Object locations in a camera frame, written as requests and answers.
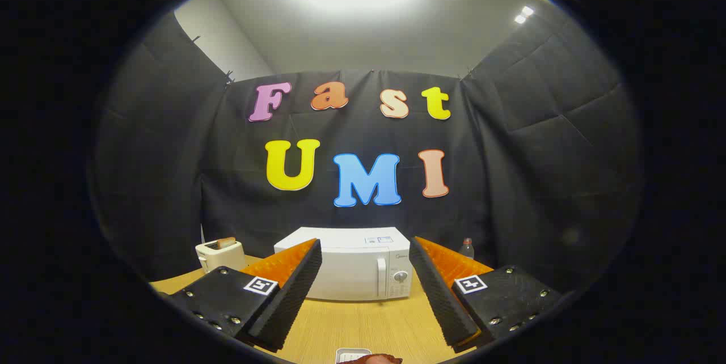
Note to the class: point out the brown glazed meat piece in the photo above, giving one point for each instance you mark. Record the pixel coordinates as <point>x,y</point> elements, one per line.
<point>380,359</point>

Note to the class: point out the black backdrop cloth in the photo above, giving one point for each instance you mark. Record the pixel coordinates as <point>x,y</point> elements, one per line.
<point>170,182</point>

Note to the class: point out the cream toaster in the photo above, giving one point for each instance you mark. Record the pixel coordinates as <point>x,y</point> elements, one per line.
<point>218,259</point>

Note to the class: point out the small white plate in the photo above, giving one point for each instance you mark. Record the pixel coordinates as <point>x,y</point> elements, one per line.
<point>346,355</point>

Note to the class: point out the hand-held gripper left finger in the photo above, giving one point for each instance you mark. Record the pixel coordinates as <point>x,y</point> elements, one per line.
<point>295,296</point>

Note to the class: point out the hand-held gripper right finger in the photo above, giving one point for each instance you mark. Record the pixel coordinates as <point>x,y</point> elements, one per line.
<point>439,296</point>

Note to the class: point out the small ceiling spotlight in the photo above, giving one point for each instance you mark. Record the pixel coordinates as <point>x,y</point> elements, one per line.
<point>524,15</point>

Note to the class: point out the white toaster oven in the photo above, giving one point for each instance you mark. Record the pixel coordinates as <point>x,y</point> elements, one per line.
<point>351,267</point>

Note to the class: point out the clear red label water bottle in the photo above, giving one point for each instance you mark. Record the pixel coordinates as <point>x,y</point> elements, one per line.
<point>467,249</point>

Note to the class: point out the toasted bread slice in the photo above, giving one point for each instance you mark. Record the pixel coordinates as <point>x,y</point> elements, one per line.
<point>226,242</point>

